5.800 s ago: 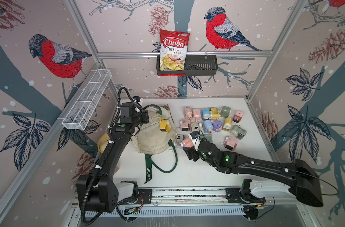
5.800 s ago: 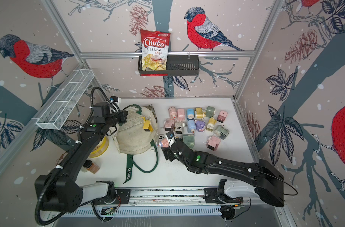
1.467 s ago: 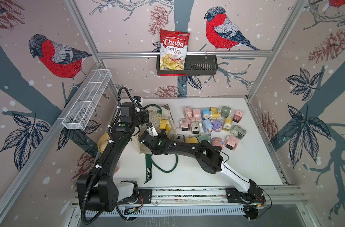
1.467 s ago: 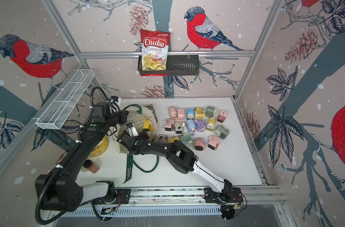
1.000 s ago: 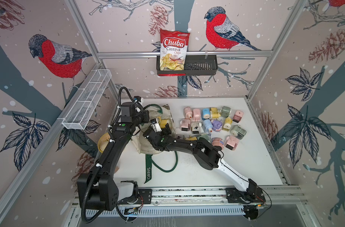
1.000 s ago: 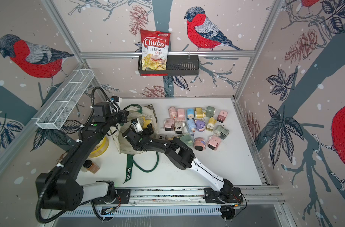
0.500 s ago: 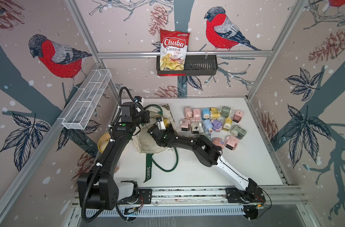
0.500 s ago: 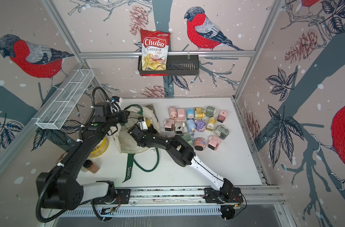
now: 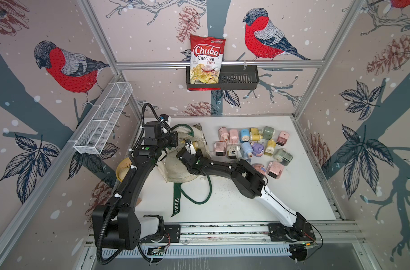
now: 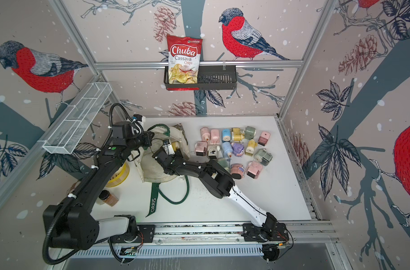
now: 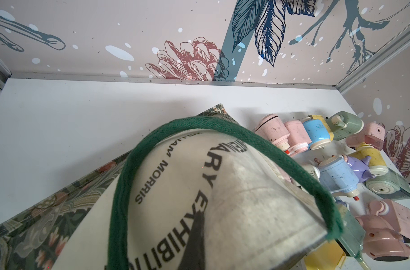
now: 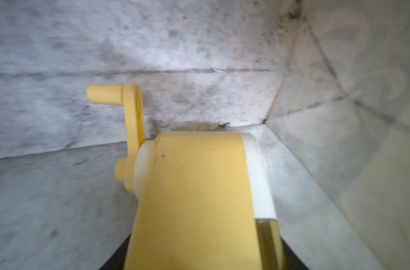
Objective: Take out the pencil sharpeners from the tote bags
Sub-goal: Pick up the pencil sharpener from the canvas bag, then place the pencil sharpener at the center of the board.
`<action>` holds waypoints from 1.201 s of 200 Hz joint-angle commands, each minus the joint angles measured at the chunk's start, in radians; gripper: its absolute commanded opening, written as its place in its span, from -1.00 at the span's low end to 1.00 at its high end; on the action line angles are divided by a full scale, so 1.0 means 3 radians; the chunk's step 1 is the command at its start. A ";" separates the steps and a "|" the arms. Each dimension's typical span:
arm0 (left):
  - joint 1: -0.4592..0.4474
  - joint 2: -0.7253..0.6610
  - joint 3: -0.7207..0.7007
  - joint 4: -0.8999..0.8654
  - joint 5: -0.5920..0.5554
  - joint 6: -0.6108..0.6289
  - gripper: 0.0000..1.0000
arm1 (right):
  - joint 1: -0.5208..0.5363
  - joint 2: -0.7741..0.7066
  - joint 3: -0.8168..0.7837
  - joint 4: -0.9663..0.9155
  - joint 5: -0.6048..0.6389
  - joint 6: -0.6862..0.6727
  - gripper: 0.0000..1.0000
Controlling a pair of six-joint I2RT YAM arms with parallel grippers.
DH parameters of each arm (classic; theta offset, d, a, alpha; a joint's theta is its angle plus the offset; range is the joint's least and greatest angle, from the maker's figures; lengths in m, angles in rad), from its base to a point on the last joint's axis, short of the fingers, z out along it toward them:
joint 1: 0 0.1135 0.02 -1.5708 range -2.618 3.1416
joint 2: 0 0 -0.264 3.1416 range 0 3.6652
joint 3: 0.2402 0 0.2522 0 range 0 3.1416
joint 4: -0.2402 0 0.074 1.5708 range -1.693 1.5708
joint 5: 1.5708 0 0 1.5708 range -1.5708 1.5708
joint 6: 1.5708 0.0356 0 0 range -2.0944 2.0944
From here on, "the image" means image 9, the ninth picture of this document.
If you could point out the red Chuba cassava chips bag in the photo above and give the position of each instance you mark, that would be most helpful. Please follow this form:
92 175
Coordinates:
205 63

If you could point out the pink boxy pencil sharpener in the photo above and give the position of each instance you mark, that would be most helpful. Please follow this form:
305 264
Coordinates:
275 170

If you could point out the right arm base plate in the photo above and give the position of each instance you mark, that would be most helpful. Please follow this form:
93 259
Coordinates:
278 232

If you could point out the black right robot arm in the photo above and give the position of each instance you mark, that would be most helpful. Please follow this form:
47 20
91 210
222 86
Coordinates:
251 184

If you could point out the black wire wall basket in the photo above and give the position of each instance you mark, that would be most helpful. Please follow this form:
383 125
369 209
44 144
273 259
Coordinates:
231 78

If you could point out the yellow bowl with buns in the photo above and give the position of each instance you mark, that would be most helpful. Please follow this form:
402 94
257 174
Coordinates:
123 168

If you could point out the cream green-handled tote bag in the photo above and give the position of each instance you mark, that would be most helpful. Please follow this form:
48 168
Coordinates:
174 171

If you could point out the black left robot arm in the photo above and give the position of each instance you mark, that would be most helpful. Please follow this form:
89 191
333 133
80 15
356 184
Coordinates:
115 224

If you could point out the light blue pencil sharpener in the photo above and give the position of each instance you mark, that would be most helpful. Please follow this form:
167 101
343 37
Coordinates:
247 150

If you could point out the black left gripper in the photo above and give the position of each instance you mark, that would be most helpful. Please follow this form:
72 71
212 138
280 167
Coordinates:
173 135

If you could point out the pink square pencil sharpener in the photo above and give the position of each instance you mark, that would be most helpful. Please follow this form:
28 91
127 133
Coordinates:
282 138

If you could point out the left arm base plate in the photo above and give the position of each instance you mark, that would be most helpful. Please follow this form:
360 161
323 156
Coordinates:
170 234

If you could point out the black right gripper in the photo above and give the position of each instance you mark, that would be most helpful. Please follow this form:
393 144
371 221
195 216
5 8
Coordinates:
197 157

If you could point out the cream pencil sharpener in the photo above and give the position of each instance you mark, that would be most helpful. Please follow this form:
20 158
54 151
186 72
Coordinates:
233 152

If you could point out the white wire mesh shelf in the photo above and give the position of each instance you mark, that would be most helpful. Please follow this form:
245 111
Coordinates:
96 134

